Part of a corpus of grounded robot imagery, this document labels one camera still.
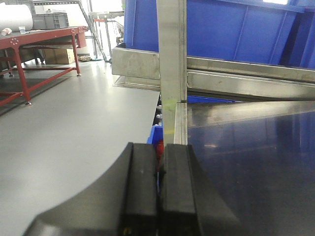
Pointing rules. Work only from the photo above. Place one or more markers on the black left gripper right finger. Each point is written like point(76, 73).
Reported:
point(190, 204)

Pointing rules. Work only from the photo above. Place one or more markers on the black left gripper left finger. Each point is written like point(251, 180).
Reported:
point(121, 202)

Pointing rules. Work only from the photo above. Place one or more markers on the small blue parts bin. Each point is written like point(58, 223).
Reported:
point(156, 134)

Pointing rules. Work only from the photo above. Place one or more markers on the stainless steel shelf rack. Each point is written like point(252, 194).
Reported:
point(251, 125)

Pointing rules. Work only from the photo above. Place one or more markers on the large blue plastic bin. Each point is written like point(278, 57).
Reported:
point(239, 30)

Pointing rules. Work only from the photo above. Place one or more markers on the cardboard box under table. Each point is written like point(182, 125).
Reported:
point(58, 56)

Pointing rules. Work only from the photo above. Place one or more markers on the grey plastic crate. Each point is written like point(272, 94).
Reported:
point(50, 21)

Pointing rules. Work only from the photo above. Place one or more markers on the large white roll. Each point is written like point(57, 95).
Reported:
point(15, 16)

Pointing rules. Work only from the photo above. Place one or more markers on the red handled tool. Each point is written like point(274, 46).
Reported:
point(159, 151)

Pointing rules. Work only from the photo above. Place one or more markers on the red metal frame table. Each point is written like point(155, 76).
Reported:
point(43, 39)

